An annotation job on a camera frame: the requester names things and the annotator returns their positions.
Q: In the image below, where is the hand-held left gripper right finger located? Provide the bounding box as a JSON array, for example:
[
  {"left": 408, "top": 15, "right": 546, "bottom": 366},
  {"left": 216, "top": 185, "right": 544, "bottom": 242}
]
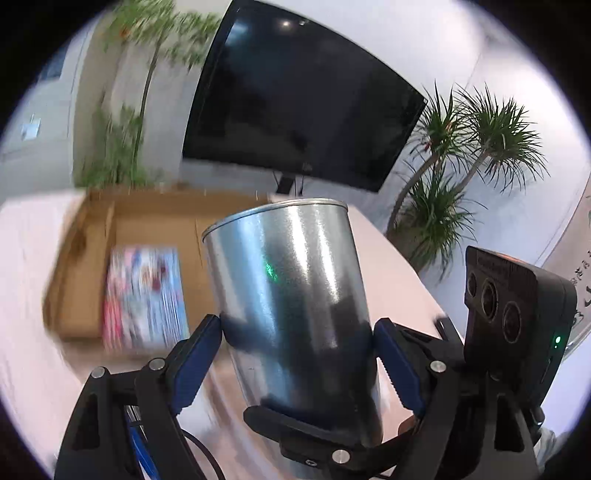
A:
[{"left": 372, "top": 318, "right": 542, "bottom": 480}]

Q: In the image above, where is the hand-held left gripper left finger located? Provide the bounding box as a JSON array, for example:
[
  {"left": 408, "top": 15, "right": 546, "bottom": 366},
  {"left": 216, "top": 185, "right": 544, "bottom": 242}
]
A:
[{"left": 53, "top": 314, "right": 225, "bottom": 480}]

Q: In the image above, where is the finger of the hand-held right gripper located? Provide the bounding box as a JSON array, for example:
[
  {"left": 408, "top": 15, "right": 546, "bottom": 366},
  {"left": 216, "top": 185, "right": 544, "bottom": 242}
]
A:
[
  {"left": 243, "top": 404, "right": 419, "bottom": 478},
  {"left": 401, "top": 316, "right": 465, "bottom": 366}
]

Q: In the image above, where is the silver metal can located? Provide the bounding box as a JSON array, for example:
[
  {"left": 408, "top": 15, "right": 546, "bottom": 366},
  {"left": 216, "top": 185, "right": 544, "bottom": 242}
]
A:
[{"left": 202, "top": 198, "right": 384, "bottom": 476}]

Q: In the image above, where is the brown cardboard box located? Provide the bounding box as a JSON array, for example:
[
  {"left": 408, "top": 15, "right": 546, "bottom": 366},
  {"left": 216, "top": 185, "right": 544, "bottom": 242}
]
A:
[{"left": 44, "top": 189, "right": 278, "bottom": 352}]

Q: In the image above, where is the colourful packet in box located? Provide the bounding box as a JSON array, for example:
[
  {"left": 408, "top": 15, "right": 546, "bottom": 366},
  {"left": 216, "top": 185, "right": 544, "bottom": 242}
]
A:
[{"left": 102, "top": 247, "right": 191, "bottom": 350}]

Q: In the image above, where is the person's grey clothing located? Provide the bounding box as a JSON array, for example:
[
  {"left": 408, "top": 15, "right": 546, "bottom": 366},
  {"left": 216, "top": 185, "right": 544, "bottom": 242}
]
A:
[{"left": 534, "top": 427, "right": 571, "bottom": 463}]

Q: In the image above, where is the spiky palm plant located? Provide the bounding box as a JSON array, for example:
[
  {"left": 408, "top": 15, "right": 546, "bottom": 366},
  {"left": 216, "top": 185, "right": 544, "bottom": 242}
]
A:
[{"left": 385, "top": 82, "right": 550, "bottom": 278}]

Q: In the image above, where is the black television stand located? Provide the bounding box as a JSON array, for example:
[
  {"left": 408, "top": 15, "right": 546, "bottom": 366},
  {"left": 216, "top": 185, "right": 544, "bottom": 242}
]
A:
[{"left": 273, "top": 171, "right": 305, "bottom": 195}]

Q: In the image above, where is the tall leafy green plant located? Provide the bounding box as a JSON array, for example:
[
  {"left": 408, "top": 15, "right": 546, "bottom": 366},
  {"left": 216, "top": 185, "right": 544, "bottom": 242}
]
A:
[{"left": 76, "top": 0, "right": 222, "bottom": 188}]

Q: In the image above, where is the black flat screen television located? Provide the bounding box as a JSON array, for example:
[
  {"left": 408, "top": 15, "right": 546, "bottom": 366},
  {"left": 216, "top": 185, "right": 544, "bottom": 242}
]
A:
[{"left": 182, "top": 0, "right": 428, "bottom": 193}]

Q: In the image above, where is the black cable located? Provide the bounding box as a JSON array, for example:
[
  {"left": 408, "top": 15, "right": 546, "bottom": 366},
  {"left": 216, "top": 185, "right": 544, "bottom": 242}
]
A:
[{"left": 178, "top": 427, "right": 227, "bottom": 480}]

